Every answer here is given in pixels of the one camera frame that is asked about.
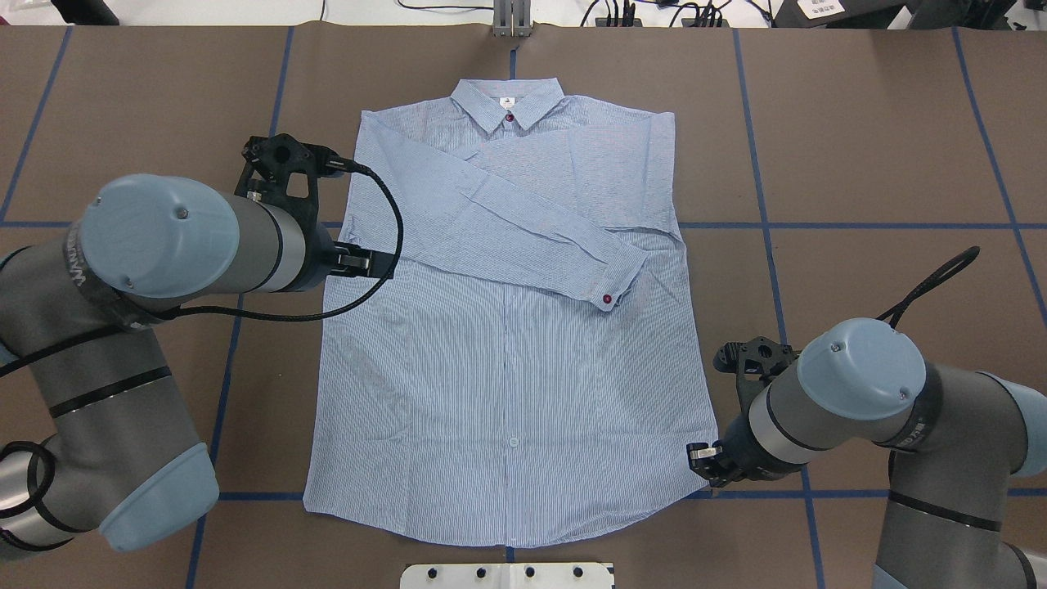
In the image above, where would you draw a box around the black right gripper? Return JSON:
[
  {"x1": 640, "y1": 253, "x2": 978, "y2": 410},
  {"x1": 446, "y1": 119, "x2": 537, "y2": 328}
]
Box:
[{"x1": 685, "y1": 415, "x2": 802, "y2": 489}]

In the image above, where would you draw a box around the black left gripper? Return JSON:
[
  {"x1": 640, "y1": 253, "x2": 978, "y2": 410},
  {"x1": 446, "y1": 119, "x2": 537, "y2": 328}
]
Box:
[{"x1": 304, "y1": 232, "x2": 397, "y2": 290}]

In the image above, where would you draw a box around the blue striped button shirt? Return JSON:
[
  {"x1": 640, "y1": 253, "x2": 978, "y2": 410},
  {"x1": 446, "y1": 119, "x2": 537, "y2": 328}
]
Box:
[{"x1": 303, "y1": 80, "x2": 717, "y2": 548}]

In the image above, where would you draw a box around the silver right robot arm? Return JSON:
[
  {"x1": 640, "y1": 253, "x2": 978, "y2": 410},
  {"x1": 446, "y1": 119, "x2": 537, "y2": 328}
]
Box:
[{"x1": 687, "y1": 318, "x2": 1046, "y2": 588}]

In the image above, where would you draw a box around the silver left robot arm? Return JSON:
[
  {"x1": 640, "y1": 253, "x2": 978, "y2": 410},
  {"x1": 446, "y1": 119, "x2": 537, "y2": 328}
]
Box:
[{"x1": 2, "y1": 174, "x2": 404, "y2": 563}]

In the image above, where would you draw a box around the black box with label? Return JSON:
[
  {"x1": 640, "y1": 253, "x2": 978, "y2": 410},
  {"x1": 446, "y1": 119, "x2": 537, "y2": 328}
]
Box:
[{"x1": 771, "y1": 1, "x2": 912, "y2": 29}]

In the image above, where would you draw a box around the black left camera cable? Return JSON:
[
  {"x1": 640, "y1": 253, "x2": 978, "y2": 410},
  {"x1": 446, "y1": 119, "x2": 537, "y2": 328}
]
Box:
[{"x1": 155, "y1": 159, "x2": 405, "y2": 323}]

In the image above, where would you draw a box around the black camera cable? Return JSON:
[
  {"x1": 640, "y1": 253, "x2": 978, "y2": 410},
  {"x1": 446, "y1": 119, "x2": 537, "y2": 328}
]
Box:
[
  {"x1": 155, "y1": 159, "x2": 405, "y2": 323},
  {"x1": 875, "y1": 245, "x2": 981, "y2": 330}
]

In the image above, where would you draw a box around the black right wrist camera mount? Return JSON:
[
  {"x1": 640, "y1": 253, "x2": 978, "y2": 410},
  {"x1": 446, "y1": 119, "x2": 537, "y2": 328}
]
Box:
[{"x1": 713, "y1": 336, "x2": 800, "y2": 415}]

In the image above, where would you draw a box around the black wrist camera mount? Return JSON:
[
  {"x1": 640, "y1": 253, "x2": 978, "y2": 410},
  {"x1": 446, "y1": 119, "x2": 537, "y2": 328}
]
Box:
[
  {"x1": 713, "y1": 336, "x2": 800, "y2": 415},
  {"x1": 233, "y1": 133, "x2": 351, "y2": 232}
]

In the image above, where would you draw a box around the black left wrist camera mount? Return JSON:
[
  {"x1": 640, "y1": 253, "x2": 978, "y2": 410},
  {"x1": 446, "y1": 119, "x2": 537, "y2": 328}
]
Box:
[{"x1": 233, "y1": 133, "x2": 351, "y2": 232}]

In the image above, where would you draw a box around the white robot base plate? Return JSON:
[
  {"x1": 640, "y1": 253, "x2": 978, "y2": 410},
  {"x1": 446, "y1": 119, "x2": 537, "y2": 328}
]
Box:
[{"x1": 399, "y1": 562, "x2": 618, "y2": 588}]

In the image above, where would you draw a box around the grey aluminium frame post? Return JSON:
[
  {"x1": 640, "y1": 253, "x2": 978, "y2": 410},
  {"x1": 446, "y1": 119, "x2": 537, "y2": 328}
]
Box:
[{"x1": 492, "y1": 0, "x2": 533, "y2": 38}]

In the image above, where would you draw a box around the black right camera cable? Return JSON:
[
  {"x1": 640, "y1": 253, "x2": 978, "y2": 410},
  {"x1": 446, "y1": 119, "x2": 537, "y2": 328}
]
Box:
[{"x1": 875, "y1": 245, "x2": 981, "y2": 330}]

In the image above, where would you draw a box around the black cable bundle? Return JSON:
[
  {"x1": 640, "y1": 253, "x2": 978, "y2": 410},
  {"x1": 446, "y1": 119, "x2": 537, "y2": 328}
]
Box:
[{"x1": 398, "y1": 0, "x2": 775, "y2": 29}]

